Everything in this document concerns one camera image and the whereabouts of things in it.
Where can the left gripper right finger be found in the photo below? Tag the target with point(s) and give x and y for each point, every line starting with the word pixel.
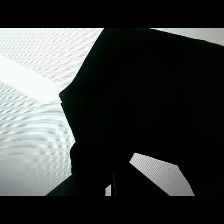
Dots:
pixel 130 183

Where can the black garment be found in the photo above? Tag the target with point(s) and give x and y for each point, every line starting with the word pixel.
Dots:
pixel 150 96

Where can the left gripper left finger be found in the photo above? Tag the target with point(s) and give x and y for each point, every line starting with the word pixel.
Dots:
pixel 85 185

